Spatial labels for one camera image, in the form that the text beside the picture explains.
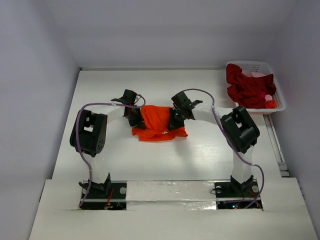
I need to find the white plastic basket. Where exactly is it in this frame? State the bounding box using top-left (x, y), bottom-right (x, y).
top-left (226, 60), bottom-right (286, 115)

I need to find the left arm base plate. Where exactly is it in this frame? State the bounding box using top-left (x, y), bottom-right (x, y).
top-left (80, 181), bottom-right (127, 211)

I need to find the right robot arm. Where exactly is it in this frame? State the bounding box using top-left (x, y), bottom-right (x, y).
top-left (168, 91), bottom-right (260, 199)

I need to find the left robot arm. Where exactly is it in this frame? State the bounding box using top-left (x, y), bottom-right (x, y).
top-left (69, 89), bottom-right (146, 200)

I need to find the dark red t shirt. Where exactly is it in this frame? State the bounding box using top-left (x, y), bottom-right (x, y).
top-left (226, 63), bottom-right (277, 110)

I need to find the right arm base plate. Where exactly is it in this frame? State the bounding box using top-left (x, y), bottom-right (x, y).
top-left (210, 180), bottom-right (260, 210)

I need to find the orange t shirt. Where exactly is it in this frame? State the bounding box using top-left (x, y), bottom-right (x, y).
top-left (131, 105), bottom-right (188, 142)

